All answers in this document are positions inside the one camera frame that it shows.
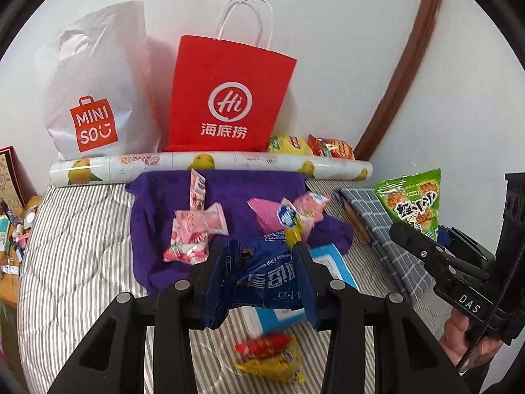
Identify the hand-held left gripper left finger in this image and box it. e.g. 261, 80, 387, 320
47, 241, 238, 394

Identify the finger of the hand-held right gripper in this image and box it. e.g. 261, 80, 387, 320
437, 225, 495, 262
389, 222, 490, 285

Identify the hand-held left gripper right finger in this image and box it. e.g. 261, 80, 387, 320
293, 241, 468, 394

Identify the green snack packet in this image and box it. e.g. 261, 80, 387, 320
373, 168, 442, 241

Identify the blue cookie packet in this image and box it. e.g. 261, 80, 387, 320
222, 234, 313, 311

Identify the long pink snack packet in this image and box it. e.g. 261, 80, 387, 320
189, 168, 207, 213

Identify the person's right hand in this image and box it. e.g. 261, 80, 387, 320
441, 307, 506, 369

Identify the grey checked cloth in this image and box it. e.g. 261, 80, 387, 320
334, 186, 438, 305

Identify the blue and white box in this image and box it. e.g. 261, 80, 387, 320
241, 244, 360, 334

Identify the strawberry-print snack packet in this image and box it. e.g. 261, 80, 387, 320
163, 222, 211, 264

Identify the red snack packet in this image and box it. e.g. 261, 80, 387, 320
234, 332, 293, 356

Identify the pink candy packet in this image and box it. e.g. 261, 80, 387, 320
174, 202, 229, 237

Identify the yellow flat snack packet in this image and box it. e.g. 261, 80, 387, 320
233, 337, 306, 385

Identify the blue and yellow candy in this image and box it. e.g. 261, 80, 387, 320
276, 199, 306, 252

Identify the purple cloth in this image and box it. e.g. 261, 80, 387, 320
125, 170, 354, 297

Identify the pale pink snack packet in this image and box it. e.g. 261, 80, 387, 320
292, 192, 331, 231

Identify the pink triangular snack packet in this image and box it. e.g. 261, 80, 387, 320
247, 197, 288, 235

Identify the orange snack packet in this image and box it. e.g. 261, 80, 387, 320
307, 133, 356, 160

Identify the fruit-print paper roll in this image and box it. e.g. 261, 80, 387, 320
49, 150, 373, 188

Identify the striped bedding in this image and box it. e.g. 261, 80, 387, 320
16, 181, 454, 394

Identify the yellow round snack packet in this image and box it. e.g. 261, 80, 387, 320
266, 133, 315, 156

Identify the wooden side desk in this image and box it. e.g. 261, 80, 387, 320
0, 197, 42, 306

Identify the pile of small toiletries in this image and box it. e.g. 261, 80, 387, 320
0, 201, 42, 277

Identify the red paper bag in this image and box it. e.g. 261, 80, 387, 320
166, 0, 298, 153

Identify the red picture box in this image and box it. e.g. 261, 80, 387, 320
0, 146, 28, 211

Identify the white plastic shopping bag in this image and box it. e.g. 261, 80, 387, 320
34, 1, 163, 162

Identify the black cable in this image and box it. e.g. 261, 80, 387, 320
454, 250, 518, 379

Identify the brown wooden frame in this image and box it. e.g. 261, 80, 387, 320
354, 0, 448, 161

